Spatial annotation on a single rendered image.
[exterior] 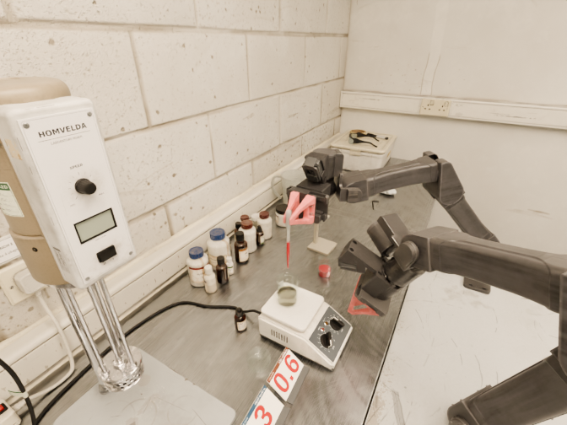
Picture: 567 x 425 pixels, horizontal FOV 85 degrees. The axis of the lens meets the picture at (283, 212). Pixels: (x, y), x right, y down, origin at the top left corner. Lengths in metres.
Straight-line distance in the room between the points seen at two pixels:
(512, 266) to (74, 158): 0.51
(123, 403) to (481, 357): 0.80
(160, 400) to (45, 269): 0.42
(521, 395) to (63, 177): 0.60
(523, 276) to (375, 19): 1.76
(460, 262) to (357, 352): 0.40
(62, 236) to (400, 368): 0.71
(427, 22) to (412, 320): 1.53
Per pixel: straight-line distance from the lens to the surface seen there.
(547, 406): 0.54
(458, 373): 0.87
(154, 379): 0.81
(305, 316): 0.76
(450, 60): 1.99
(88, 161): 0.38
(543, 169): 2.11
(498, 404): 0.59
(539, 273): 0.46
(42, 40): 0.79
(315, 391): 0.76
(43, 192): 0.37
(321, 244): 1.13
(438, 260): 0.53
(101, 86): 0.83
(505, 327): 1.03
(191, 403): 0.76
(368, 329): 0.88
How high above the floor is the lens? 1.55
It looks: 29 degrees down
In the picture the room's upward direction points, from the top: straight up
